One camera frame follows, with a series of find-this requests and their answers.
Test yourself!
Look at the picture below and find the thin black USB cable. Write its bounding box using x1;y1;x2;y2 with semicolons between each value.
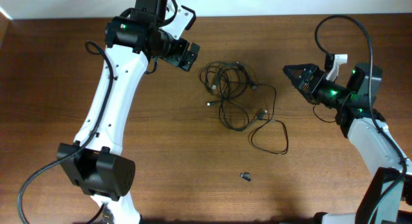
206;84;289;156

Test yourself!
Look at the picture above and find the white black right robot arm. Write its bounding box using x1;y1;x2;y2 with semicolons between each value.
283;63;411;223

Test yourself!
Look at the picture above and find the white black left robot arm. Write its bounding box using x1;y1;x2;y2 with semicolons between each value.
57;0;200;223

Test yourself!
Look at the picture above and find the small black adapter plug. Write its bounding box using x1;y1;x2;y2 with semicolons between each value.
239;173;252;182

